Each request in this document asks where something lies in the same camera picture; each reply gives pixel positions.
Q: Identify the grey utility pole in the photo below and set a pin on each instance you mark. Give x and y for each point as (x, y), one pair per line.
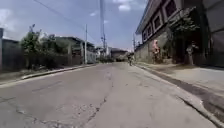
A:
(85, 43)

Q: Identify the tall utility pole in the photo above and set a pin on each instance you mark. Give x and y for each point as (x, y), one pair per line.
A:
(102, 26)

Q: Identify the grey concrete road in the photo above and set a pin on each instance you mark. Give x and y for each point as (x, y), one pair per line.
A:
(110, 96)

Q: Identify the dark roadside gutter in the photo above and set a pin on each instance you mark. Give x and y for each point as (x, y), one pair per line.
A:
(196, 93)

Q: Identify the grey concrete sidewalk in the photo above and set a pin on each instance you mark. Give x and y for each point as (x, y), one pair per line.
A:
(203, 77)

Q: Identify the large grey building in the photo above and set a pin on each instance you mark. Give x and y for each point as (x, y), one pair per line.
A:
(173, 26)

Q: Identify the climbing green plant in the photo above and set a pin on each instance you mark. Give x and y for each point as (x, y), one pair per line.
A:
(183, 30)

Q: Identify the low grey house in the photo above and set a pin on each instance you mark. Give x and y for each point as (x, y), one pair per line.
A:
(75, 48)

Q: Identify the person on bicycle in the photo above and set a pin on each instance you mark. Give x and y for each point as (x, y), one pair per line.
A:
(130, 58)

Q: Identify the grey wall fence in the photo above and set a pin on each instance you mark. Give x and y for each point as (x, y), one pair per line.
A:
(13, 55)

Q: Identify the raised concrete kerb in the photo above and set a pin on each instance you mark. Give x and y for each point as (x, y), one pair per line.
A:
(53, 71)

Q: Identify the green trees and bushes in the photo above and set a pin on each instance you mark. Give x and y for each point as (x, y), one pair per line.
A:
(38, 46)

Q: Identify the distant low building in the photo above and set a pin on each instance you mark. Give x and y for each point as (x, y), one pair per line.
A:
(117, 53)

